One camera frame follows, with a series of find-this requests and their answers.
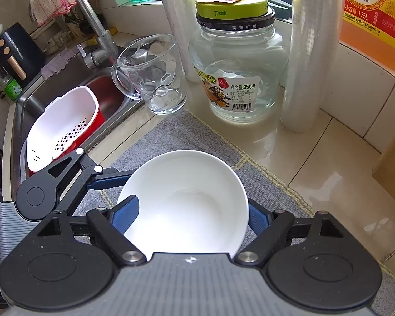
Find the pink white dish cloth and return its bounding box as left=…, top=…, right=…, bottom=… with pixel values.
left=30, top=0, right=77, bottom=26

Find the white ceramic bowl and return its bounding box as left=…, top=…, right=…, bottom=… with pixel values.
left=117, top=150, right=249, bottom=259

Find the white colander basket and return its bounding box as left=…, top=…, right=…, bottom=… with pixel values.
left=27, top=86, right=105, bottom=173

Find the steel kitchen faucet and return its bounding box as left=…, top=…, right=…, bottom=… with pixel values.
left=75, top=0, right=119, bottom=69

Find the orange cooking wine jug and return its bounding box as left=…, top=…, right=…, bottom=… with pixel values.
left=340, top=0, right=395, bottom=71

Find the cling film roll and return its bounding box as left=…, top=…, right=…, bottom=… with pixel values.
left=280, top=0, right=344, bottom=133

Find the black air fryer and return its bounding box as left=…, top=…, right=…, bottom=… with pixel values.
left=0, top=22, right=45, bottom=88

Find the stainless steel sink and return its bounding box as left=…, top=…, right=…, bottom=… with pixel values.
left=6, top=68, right=144, bottom=199

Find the clear glass mug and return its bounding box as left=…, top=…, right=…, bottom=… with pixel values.
left=111, top=33, right=187, bottom=115

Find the stack of plastic cups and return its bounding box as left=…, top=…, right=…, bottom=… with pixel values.
left=162, top=0, right=200, bottom=83

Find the small green bottle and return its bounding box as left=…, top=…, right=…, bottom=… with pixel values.
left=0, top=75, right=22, bottom=101

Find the large glass jar green lid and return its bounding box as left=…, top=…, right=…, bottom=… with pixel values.
left=188, top=0, right=290, bottom=124

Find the red wash basin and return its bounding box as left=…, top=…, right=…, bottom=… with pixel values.
left=27, top=111, right=104, bottom=175

